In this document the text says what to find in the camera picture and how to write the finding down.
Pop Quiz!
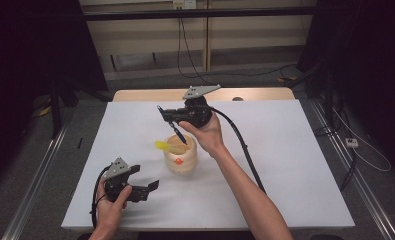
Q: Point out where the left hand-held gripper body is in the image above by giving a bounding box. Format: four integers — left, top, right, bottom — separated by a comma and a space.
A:
101, 156, 151, 204

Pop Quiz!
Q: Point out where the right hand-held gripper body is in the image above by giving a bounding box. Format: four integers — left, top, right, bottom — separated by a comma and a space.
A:
171, 84, 222, 130

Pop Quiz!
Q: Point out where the yellow highlighter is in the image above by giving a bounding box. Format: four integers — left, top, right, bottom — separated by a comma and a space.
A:
154, 139, 188, 155

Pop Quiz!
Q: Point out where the cream wooden pen holder cup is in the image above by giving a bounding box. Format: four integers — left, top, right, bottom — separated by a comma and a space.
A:
163, 133, 199, 176

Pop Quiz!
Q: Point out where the person's right hand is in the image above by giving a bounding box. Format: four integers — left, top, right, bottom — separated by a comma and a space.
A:
178, 112, 227, 158

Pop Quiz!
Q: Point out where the person's left hand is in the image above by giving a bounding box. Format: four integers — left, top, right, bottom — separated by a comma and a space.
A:
94, 180, 133, 236

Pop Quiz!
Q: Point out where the wooden table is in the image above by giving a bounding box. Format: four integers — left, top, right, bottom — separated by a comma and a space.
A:
112, 86, 296, 103

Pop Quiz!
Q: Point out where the white table cover board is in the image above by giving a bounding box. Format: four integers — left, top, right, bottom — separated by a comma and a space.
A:
60, 99, 356, 233

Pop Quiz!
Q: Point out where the black stand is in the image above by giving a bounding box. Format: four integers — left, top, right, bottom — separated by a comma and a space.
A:
49, 79, 80, 140

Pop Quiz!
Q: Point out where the black horizontal bar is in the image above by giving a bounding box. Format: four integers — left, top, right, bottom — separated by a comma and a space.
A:
82, 6, 317, 22

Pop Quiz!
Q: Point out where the dark curtain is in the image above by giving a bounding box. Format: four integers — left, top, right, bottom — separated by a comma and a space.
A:
296, 0, 395, 179
0, 0, 110, 192

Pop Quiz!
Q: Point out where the white power adapter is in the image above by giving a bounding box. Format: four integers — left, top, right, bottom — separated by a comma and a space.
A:
344, 137, 360, 150

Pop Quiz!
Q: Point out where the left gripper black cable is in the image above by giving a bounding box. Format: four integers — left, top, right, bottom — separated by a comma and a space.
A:
90, 165, 112, 230

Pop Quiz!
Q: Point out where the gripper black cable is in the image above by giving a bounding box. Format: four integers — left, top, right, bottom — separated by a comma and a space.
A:
207, 105, 267, 195
90, 165, 112, 230

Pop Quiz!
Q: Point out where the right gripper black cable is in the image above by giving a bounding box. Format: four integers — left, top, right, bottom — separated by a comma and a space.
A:
207, 105, 267, 195

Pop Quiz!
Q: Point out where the black hanging cable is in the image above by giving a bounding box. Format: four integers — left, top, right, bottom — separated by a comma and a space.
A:
176, 17, 298, 86

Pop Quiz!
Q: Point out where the beige vertical post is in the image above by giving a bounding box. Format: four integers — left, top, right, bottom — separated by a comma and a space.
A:
201, 0, 212, 73

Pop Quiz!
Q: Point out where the metal floor rail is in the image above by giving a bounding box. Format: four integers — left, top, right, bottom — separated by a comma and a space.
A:
309, 99, 395, 240
1, 111, 73, 240

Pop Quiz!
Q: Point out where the white wall socket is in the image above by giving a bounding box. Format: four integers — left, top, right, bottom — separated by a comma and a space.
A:
172, 0, 198, 11

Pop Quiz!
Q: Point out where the black floor cable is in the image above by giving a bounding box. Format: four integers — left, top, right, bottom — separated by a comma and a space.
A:
312, 122, 358, 192

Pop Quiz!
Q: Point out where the thin white cable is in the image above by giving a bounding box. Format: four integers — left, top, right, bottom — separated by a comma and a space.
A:
331, 105, 393, 173

